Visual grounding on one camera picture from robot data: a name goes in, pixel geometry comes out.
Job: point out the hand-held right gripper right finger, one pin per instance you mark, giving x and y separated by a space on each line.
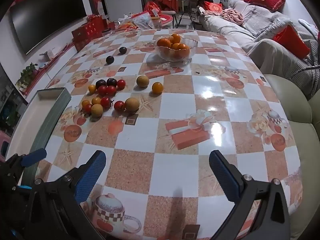
223 177

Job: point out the white television cabinet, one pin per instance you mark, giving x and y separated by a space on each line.
60 57

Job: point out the pink stool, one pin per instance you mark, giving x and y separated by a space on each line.
5 143

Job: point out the grey-green shallow box tray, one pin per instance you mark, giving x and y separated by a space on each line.
32 120

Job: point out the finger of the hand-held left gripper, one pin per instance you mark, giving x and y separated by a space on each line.
33 155

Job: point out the red cherry tomato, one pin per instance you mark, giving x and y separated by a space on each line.
119 105
87 108
111 90
121 84
105 102
102 90

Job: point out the pile of snack packets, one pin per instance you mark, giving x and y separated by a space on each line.
126 26

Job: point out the clear plastic bag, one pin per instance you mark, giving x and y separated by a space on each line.
143 20

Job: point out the folding chair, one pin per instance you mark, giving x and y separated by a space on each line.
187 11

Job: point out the green potted plant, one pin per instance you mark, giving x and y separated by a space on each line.
27 72

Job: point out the grey covered sofa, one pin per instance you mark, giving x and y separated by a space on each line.
225 27

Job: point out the orange mandarin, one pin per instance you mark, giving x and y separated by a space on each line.
165 42
176 46
184 48
170 39
176 38

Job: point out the orange-yellow tomato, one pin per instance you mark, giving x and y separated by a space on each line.
157 88

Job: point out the pink blanket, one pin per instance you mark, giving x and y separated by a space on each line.
232 16

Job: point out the red embroidered pillow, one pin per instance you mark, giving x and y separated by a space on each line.
212 7

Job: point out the red fabric pile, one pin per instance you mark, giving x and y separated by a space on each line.
168 1

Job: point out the clear glass bowl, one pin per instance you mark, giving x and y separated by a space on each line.
193 44

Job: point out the clear plastic jar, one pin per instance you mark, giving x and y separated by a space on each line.
156 22

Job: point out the glass display cabinet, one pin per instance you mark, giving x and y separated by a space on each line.
10 97

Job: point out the small white box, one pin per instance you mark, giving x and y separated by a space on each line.
47 54

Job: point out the plain red cushion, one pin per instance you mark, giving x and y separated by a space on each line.
290 40

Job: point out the dark cherry tomato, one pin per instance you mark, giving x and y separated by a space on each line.
100 82
111 81

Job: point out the tan round fruit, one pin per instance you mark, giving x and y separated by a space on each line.
132 104
142 81
96 110

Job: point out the red round stool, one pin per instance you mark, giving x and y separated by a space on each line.
166 18

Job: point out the red pillow with characters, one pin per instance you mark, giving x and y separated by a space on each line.
265 1

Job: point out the red gift bag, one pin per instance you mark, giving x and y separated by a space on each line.
151 7

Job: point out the black wall television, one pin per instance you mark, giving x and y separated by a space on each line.
47 17

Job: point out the beige armchair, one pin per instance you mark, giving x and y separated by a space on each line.
300 130

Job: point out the grey ribbed cushion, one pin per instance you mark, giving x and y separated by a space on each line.
258 20

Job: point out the dark purple plum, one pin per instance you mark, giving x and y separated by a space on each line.
122 50
110 60

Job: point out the stack of red gift boxes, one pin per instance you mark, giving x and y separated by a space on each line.
86 31

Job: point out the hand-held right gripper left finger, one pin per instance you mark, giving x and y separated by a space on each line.
92 175

